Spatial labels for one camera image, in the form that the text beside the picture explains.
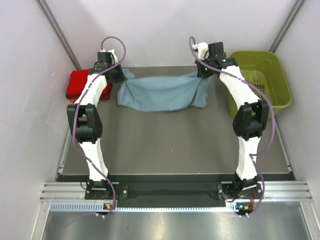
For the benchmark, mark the corner aluminium profile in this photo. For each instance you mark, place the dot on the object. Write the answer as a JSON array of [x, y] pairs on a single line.
[[298, 5], [44, 7]]

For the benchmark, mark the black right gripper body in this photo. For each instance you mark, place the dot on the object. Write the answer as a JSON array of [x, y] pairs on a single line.
[[204, 70]]

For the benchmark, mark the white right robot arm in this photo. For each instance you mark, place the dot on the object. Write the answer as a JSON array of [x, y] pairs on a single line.
[[250, 119]]

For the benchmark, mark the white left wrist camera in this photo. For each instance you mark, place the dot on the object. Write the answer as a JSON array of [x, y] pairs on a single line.
[[114, 57]]

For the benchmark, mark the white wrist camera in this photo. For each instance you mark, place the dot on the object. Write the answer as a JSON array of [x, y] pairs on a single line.
[[114, 57], [201, 49]]

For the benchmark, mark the right corner aluminium profile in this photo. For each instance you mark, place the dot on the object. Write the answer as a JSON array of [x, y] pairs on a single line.
[[298, 5]]

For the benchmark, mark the folded red t shirt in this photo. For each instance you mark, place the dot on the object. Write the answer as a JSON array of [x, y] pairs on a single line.
[[77, 82]]

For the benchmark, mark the olive green plastic basket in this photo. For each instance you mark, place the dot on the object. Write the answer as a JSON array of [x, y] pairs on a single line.
[[263, 69]]

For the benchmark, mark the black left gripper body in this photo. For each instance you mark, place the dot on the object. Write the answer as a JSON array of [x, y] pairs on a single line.
[[117, 76]]

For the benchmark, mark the light blue t shirt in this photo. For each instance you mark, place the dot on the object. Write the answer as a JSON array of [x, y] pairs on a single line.
[[163, 93]]

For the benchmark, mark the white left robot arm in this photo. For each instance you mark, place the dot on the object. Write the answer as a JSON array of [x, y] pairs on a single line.
[[86, 126]]

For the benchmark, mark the aluminium front frame rail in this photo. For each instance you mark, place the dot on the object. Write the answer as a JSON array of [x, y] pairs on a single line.
[[274, 191]]

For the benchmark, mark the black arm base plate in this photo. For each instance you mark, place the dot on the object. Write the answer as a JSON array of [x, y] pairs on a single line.
[[164, 190]]

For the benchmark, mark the left corner aluminium profile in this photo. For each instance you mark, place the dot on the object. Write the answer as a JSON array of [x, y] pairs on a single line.
[[44, 7]]

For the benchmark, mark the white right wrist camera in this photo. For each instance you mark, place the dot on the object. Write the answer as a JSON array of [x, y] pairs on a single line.
[[201, 49]]

